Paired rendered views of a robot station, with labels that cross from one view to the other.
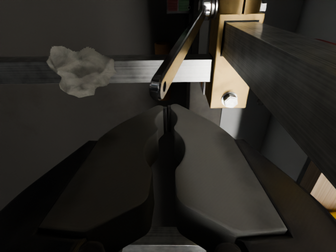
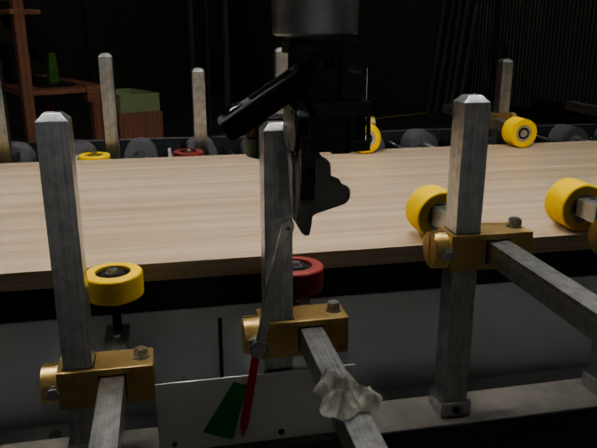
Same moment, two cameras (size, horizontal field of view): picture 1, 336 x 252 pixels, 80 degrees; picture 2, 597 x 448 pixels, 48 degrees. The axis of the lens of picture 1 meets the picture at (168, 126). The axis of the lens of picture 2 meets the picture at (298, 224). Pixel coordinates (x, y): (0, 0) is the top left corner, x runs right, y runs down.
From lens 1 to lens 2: 72 cm
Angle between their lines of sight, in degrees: 71
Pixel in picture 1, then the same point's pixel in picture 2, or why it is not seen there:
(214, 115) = (408, 403)
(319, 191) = (401, 243)
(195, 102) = (397, 424)
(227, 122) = not seen: hidden behind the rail
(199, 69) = (312, 332)
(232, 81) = (314, 311)
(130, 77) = (338, 367)
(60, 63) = (335, 395)
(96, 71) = (337, 379)
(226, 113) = not seen: hidden behind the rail
